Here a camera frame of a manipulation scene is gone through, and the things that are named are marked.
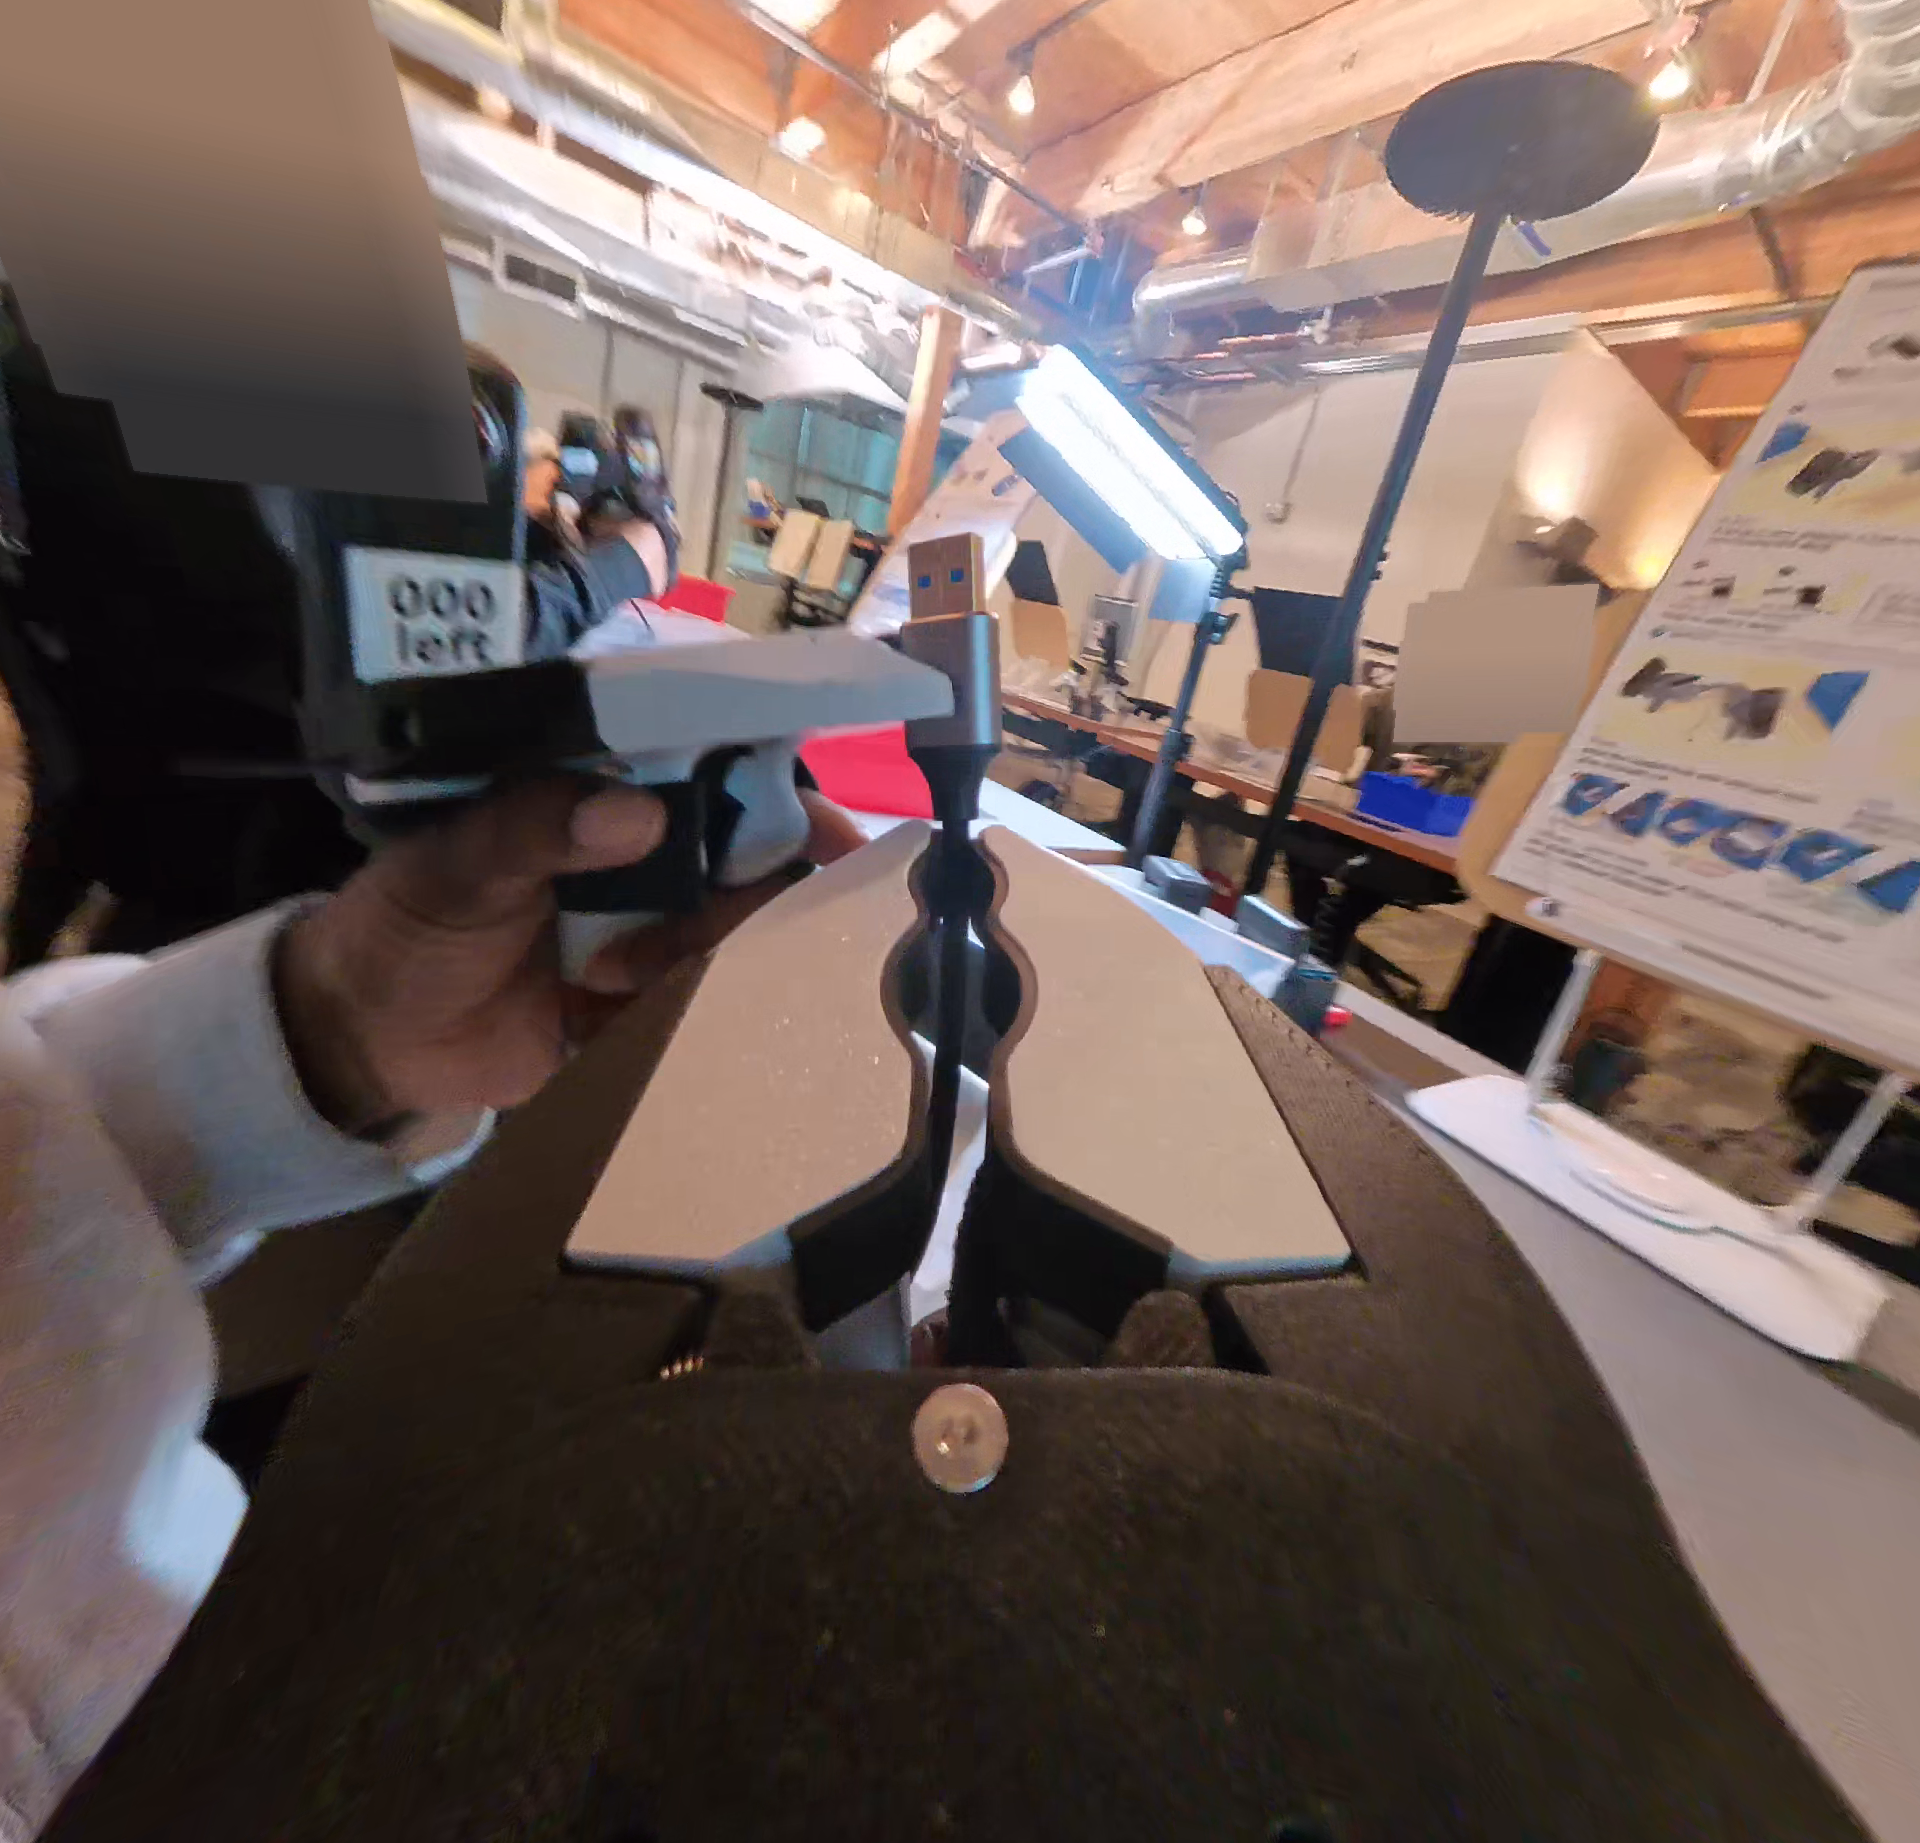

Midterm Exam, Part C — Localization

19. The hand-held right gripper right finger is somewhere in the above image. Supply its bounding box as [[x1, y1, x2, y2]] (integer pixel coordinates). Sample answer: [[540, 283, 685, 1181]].
[[967, 825, 1356, 1297]]

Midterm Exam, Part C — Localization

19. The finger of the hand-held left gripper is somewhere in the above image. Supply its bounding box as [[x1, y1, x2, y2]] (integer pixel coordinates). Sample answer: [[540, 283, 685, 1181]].
[[574, 627, 956, 757]]

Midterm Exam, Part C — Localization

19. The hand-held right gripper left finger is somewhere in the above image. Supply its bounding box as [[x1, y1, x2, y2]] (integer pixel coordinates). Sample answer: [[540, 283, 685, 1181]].
[[562, 821, 940, 1334]]

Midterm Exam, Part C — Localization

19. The black braided usb cable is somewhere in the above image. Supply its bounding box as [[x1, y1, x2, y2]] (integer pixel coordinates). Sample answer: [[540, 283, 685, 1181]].
[[898, 528, 1038, 1366]]

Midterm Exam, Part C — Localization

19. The person's left hand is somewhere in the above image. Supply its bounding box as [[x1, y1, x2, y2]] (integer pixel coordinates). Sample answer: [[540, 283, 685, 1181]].
[[277, 777, 871, 1139]]

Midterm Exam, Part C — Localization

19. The red plastic bin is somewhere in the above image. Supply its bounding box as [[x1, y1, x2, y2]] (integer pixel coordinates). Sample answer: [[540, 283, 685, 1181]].
[[659, 570, 936, 825]]

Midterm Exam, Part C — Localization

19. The long wooden workbench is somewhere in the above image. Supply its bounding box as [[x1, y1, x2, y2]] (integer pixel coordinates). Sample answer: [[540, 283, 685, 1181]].
[[999, 688, 1466, 877]]

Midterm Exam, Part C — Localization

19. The black light stand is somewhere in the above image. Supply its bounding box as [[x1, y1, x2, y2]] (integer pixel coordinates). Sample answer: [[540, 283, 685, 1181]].
[[1125, 553, 1252, 870]]

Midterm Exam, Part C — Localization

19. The blue plastic bin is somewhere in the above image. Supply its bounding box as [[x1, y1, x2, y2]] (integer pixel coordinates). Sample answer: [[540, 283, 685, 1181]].
[[1358, 770, 1479, 836]]

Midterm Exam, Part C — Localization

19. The cardboard box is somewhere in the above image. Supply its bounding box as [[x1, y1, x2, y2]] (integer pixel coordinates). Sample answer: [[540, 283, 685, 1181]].
[[1245, 664, 1370, 782]]

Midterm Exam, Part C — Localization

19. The led light panel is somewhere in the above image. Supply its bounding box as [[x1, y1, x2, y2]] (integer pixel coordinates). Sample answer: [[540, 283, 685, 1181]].
[[1014, 343, 1250, 570]]

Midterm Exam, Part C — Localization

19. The instruction poster board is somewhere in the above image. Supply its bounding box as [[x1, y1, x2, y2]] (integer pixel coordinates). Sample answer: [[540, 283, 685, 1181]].
[[1493, 261, 1920, 1079]]

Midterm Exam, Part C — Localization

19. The black disc pole stand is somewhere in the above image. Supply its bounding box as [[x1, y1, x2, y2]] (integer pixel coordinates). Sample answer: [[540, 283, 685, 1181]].
[[1237, 63, 1661, 907]]

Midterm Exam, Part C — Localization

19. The silver ventilation duct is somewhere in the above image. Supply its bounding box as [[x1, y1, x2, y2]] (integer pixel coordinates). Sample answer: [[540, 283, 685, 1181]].
[[1131, 0, 1920, 360]]

